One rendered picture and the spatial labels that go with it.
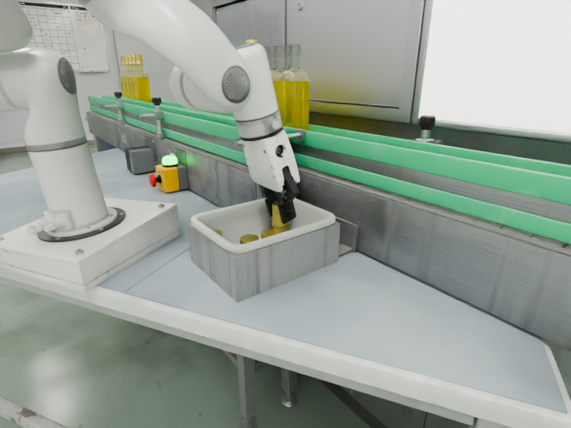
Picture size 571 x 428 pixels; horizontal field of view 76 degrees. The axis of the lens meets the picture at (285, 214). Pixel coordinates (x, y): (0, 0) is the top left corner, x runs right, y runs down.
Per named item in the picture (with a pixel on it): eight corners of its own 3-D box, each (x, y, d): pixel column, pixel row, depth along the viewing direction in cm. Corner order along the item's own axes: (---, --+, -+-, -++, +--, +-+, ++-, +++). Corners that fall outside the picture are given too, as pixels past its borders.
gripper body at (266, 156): (295, 120, 59) (308, 182, 65) (261, 115, 67) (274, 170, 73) (257, 137, 56) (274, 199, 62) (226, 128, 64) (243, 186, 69)
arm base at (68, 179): (65, 250, 62) (33, 160, 56) (15, 241, 66) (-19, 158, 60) (131, 213, 75) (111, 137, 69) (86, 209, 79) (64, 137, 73)
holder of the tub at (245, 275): (358, 253, 72) (360, 216, 70) (236, 302, 57) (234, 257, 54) (302, 226, 85) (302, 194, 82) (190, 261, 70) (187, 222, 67)
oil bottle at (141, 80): (154, 118, 176) (145, 53, 166) (142, 119, 173) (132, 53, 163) (149, 117, 180) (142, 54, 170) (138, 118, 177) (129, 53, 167)
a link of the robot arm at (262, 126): (292, 109, 58) (296, 126, 60) (262, 104, 65) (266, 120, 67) (254, 125, 55) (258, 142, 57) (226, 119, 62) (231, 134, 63)
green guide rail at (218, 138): (262, 169, 81) (262, 132, 78) (259, 169, 80) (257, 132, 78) (92, 109, 211) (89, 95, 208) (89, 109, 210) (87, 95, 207)
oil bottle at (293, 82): (308, 159, 92) (311, 67, 84) (291, 162, 89) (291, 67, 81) (295, 155, 96) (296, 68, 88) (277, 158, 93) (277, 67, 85)
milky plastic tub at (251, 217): (339, 259, 69) (342, 216, 66) (236, 301, 57) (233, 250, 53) (284, 230, 82) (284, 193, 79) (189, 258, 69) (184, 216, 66)
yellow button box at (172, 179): (188, 190, 111) (186, 166, 109) (164, 194, 107) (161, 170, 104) (179, 184, 116) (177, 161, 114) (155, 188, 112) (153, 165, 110)
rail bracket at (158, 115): (167, 139, 122) (162, 97, 117) (144, 142, 117) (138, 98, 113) (162, 137, 125) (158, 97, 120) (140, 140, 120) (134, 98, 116)
